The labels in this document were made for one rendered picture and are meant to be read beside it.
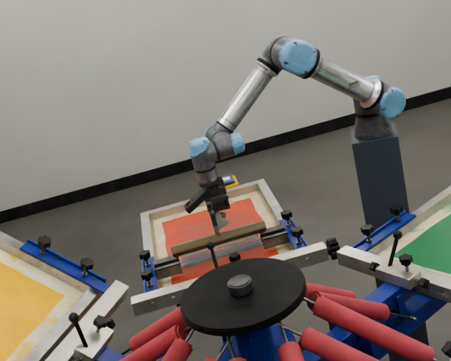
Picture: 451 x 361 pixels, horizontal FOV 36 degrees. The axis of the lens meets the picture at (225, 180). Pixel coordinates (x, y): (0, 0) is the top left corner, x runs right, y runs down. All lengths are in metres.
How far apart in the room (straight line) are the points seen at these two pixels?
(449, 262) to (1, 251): 1.47
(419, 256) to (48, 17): 4.31
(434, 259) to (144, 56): 4.13
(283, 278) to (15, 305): 0.91
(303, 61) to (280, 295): 1.02
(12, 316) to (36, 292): 0.13
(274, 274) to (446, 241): 0.91
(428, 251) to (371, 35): 4.20
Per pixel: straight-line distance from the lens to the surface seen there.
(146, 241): 2.84
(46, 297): 2.26
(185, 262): 2.65
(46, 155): 6.29
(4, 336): 2.13
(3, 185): 6.43
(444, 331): 3.65
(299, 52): 2.39
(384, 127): 2.78
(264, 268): 1.74
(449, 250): 2.41
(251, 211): 2.93
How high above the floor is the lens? 2.18
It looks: 22 degrees down
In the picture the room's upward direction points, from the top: 14 degrees counter-clockwise
